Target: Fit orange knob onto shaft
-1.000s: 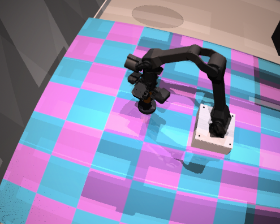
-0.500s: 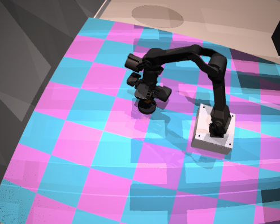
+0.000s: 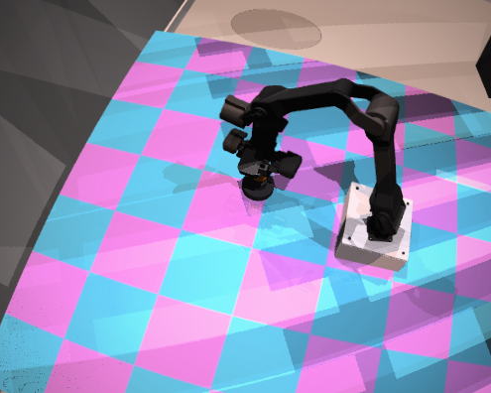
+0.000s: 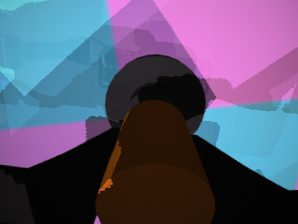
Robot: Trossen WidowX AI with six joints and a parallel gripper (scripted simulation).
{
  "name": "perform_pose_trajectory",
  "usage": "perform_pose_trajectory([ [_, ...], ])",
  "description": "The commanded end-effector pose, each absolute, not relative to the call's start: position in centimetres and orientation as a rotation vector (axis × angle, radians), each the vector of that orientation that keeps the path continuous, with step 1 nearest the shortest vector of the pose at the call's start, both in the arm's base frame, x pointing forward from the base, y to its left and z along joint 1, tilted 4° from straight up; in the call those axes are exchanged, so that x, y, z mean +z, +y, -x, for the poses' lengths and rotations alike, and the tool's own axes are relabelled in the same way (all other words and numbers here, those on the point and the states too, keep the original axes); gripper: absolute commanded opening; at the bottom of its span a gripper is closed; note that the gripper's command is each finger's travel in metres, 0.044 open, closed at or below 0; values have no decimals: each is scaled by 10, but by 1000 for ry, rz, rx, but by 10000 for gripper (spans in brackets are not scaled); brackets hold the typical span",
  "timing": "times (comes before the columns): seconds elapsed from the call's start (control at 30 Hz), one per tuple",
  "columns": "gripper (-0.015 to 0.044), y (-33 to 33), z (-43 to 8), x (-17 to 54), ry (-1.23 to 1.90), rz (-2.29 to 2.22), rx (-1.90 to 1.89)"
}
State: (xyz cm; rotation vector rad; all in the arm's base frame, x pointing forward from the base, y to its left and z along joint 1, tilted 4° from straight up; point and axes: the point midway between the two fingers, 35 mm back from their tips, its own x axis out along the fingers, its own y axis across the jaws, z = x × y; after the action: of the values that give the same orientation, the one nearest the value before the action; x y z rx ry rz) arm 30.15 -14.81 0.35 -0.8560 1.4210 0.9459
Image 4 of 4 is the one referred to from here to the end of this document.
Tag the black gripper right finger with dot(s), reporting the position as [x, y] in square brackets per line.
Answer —
[241, 195]

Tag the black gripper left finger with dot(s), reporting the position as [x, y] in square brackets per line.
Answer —
[61, 190]

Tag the orange cylinder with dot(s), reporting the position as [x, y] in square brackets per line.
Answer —
[154, 174]

